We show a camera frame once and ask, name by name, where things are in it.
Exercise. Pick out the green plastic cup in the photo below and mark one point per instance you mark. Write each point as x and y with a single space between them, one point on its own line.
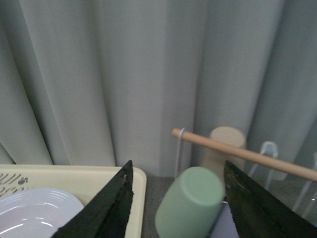
191 205

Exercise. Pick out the beige plastic cup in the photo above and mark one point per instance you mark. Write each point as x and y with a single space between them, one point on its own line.
215 160

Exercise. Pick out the beige bear serving tray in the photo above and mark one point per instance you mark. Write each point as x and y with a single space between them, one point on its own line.
82 181

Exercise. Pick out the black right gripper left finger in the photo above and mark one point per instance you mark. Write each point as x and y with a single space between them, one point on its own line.
107 214

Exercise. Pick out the white ribbed deep plate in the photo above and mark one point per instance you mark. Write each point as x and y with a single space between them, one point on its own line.
37 212

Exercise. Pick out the purple plastic cup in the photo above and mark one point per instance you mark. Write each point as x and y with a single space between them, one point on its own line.
224 227

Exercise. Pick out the grey curtain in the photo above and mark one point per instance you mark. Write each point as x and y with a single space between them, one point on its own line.
101 82

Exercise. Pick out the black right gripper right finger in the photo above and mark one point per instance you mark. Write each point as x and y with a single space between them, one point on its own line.
257 213

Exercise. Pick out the white cup rack wooden handle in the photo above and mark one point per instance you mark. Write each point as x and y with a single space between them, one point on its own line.
266 158

